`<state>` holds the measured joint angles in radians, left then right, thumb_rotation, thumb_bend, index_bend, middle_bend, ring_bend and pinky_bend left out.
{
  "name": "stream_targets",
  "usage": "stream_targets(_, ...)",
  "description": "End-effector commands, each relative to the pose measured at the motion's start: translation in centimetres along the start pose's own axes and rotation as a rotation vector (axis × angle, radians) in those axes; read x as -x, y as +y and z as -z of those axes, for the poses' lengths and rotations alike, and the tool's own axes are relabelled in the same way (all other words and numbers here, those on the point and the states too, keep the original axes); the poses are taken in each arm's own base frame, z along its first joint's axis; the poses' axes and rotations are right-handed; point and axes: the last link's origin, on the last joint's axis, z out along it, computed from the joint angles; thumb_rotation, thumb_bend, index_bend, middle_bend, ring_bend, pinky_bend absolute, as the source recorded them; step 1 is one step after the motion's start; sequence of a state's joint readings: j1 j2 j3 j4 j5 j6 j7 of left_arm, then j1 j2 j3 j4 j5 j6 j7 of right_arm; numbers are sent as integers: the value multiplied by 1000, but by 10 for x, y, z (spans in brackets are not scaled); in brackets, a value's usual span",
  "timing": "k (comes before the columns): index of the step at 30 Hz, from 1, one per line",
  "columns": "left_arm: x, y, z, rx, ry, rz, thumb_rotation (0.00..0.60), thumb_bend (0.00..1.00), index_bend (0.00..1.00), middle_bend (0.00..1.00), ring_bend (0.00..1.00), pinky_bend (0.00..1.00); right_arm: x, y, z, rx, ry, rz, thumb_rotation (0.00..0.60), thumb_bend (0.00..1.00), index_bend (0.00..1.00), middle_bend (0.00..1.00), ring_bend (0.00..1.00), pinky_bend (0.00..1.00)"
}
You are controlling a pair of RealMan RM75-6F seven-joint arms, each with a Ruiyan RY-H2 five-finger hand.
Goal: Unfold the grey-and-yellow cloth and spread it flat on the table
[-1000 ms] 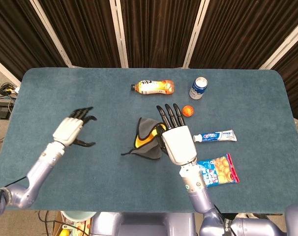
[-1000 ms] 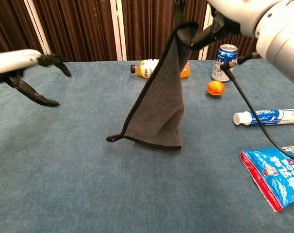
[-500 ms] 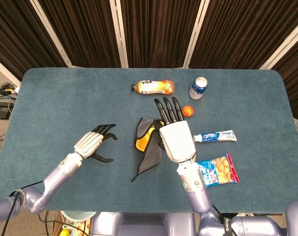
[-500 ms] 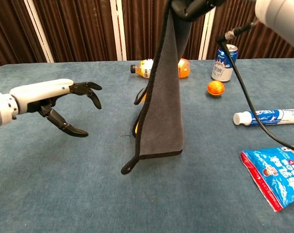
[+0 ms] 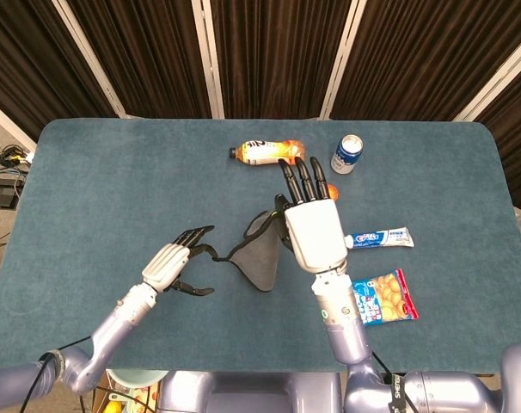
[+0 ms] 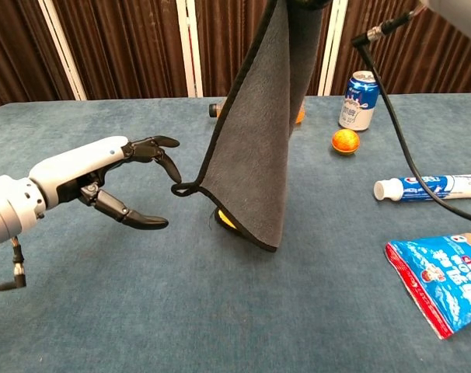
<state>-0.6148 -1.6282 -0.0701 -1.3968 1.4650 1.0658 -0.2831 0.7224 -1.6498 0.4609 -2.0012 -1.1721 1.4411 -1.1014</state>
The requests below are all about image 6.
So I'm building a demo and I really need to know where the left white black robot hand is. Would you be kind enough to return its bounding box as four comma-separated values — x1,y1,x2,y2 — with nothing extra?
28,135,183,230

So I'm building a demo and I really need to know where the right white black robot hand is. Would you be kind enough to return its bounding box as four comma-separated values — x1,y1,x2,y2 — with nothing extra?
293,0,333,11

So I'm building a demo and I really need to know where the yellow microfiber cloth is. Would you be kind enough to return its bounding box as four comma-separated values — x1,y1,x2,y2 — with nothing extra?
170,0,333,253

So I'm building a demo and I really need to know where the blue white drink can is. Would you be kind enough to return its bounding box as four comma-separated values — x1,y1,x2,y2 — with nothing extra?
338,70,381,131

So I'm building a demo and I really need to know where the dark brown pleated curtain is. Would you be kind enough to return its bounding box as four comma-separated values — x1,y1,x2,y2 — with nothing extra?
0,0,471,113

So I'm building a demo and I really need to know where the orange drink plastic bottle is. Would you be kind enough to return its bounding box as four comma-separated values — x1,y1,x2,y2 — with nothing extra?
208,99,306,125

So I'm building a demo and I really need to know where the white blue toothpaste tube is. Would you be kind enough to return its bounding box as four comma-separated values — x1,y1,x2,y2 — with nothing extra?
372,174,471,202

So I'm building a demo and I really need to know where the blue red snack bag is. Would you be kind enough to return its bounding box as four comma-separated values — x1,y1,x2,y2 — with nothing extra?
383,228,471,341

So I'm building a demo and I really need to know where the white partition frame post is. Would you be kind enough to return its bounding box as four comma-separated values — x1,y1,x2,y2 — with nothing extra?
317,0,349,96
38,0,88,101
176,0,204,98

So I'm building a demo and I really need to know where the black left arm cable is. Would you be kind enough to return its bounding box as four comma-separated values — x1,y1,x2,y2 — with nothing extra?
0,236,28,295

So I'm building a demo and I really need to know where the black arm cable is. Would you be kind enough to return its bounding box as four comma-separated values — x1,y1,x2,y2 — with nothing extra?
0,236,28,295
351,9,471,225

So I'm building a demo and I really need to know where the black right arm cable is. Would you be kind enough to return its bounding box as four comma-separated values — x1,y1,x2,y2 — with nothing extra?
351,9,471,225

